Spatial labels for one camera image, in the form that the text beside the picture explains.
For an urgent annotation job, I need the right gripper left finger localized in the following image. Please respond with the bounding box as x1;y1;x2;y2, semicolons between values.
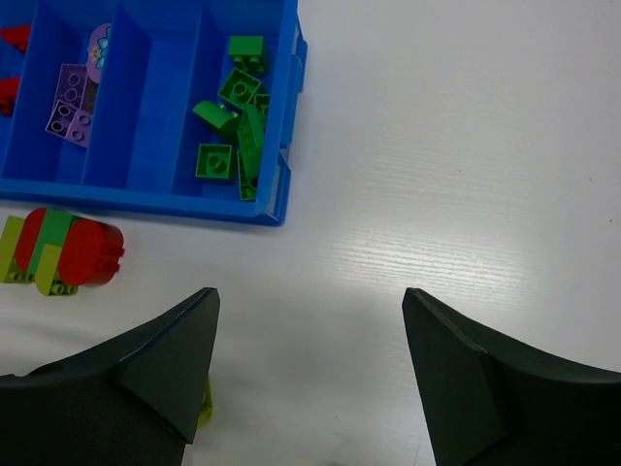
1;288;219;465

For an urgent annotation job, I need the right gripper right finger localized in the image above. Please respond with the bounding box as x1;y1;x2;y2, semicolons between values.
402;288;620;465

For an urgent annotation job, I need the lime green lego piece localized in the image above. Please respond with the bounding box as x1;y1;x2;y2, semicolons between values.
197;379;213;430

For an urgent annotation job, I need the striped red green lego stack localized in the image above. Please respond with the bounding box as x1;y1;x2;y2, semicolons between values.
1;208;124;296

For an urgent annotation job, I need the purple lego plate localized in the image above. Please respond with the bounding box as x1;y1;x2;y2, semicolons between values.
46;100;93;149
54;63;87;110

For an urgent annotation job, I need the green curved lego piece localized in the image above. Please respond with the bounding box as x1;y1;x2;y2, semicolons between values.
192;100;241;144

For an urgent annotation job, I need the red lego brick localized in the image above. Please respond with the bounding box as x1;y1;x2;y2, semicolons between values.
0;77;20;117

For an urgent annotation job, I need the red lego piece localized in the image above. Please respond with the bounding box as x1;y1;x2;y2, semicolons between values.
0;24;31;54

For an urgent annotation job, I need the green square lego brick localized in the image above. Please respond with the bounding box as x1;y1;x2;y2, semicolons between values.
217;68;265;111

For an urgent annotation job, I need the purple paw print lego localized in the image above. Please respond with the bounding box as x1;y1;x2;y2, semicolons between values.
85;23;113;84

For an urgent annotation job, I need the blue divided plastic bin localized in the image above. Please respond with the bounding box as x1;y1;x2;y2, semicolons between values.
1;1;308;226

